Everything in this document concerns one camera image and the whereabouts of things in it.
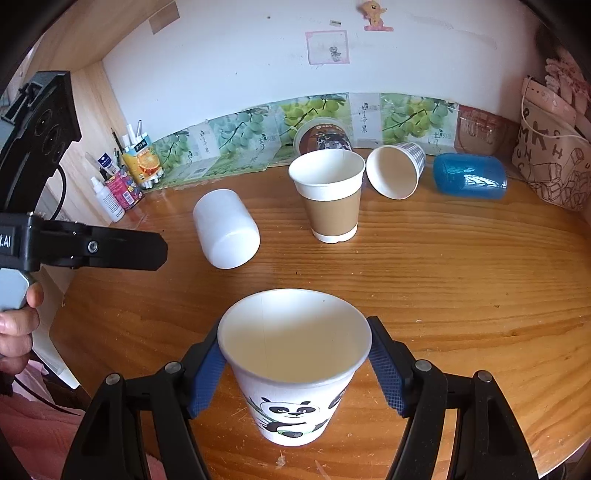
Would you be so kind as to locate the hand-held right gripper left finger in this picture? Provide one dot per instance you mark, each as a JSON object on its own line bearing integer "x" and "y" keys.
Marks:
{"x": 207, "y": 378}

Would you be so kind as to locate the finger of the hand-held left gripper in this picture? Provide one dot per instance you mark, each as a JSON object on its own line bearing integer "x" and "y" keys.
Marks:
{"x": 120, "y": 249}

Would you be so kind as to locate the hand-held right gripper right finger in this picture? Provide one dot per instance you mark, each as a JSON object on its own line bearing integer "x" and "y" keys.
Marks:
{"x": 387, "y": 369}

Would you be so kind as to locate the panda print paper cup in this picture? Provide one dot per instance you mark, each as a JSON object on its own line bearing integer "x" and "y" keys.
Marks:
{"x": 295, "y": 337}

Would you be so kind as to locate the white plastic cup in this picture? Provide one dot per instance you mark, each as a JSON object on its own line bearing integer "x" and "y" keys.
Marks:
{"x": 226, "y": 226}

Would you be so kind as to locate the brown sleeve paper cup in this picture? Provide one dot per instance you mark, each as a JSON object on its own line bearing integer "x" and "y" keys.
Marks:
{"x": 334, "y": 203}

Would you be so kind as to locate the checkered paper cup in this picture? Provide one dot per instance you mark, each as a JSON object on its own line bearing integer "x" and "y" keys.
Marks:
{"x": 392, "y": 173}

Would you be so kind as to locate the blue plastic cup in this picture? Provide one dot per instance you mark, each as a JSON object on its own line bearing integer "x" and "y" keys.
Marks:
{"x": 468, "y": 177}

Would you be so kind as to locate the person's left hand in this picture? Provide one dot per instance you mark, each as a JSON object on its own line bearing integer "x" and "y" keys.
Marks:
{"x": 16, "y": 330}

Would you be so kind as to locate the white spray bottle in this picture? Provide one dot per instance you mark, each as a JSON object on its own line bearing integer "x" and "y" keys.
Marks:
{"x": 108, "y": 201}

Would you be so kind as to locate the wooden shelf unit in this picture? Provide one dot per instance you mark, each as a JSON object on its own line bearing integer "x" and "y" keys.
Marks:
{"x": 87, "y": 92}

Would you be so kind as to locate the red printed can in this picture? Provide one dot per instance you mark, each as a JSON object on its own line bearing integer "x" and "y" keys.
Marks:
{"x": 123, "y": 191}

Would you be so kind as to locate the white tube with blue logo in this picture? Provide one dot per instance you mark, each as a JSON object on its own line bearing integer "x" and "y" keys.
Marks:
{"x": 105, "y": 165}

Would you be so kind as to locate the black pencil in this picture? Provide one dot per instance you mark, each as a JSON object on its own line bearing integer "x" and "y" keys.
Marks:
{"x": 117, "y": 141}

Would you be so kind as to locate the white pen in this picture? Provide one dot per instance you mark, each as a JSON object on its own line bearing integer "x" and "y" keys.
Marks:
{"x": 130, "y": 131}

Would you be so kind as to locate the orange print carton pen holder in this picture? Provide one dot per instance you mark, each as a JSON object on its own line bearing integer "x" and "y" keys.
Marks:
{"x": 142, "y": 164}

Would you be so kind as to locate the grape print cardboard panel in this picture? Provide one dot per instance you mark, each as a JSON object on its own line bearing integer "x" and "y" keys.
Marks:
{"x": 240, "y": 129}

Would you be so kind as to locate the pink clothing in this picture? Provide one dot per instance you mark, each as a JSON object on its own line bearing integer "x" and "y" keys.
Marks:
{"x": 41, "y": 438}

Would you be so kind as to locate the brown printed paper bowl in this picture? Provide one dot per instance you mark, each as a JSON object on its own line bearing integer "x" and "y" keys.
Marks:
{"x": 323, "y": 136}

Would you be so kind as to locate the clear plastic container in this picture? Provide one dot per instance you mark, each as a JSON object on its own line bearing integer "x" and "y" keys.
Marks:
{"x": 482, "y": 131}

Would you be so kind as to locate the beige printed bag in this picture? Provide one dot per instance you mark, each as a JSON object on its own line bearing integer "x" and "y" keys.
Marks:
{"x": 554, "y": 157}

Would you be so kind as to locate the pink plush toy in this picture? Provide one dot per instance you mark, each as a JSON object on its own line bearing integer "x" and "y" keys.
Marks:
{"x": 565, "y": 76}

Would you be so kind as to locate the pink framed wall sticker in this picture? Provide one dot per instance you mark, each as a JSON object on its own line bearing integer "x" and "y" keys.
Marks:
{"x": 327, "y": 47}

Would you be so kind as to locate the yellow pony wall sticker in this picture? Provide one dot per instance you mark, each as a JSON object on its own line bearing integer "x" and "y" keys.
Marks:
{"x": 375, "y": 13}

